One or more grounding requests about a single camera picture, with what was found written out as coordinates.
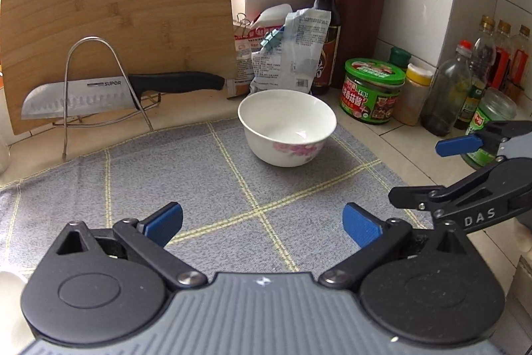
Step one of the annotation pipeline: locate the white orange food bag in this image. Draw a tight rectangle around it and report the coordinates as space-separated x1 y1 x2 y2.
226 3 294 100

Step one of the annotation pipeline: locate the person's right hand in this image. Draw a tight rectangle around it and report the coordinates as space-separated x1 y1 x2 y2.
513 216 532 246

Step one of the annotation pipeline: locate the dark red knife block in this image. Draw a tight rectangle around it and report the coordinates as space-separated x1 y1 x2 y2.
331 0 393 89

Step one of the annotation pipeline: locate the gold cap bottle green label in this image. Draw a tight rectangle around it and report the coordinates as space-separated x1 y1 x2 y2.
454 15 498 131

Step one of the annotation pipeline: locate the metal wire rack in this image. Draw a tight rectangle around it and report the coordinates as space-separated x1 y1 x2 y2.
52 37 162 161

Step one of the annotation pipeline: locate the white bag teal print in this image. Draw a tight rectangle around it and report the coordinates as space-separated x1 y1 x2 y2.
249 8 332 93

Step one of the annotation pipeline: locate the dark soy sauce bottle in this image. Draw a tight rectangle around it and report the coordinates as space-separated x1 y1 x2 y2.
310 0 342 95

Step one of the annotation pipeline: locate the glass jar green label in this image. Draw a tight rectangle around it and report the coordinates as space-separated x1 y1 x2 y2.
461 88 518 168

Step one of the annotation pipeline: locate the teal bag clip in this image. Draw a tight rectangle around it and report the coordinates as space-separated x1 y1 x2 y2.
260 26 287 52

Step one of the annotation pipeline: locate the yellow lid spice jar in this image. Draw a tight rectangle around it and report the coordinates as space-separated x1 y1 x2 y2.
393 63 433 126

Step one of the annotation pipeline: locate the small green cap bottle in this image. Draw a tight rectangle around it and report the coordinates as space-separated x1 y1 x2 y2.
388 47 412 73

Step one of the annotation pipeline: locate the gold cap bottle red label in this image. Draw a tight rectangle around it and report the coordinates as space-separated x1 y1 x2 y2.
509 24 532 91
490 19 513 89

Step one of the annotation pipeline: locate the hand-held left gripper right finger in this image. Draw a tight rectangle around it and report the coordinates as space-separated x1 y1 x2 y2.
318 203 483 292

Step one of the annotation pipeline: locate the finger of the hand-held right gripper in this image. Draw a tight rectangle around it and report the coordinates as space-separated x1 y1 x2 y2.
435 121 532 158
388 154 532 211

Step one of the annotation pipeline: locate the bamboo cutting board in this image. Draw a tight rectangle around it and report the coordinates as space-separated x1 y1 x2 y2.
0 0 237 135

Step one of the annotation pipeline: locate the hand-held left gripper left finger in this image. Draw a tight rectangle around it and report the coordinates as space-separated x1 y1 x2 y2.
41 202 208 292

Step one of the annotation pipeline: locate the grey blue checked towel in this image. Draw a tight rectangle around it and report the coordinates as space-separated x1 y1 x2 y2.
0 116 437 281

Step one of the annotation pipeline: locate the green lid sauce jar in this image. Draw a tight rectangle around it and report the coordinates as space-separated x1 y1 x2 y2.
338 58 406 125

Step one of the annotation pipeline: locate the black handled kitchen knife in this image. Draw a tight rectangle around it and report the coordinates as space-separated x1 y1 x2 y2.
21 71 226 120

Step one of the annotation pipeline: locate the clear bottle red cap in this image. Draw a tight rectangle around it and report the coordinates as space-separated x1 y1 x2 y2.
421 40 474 137

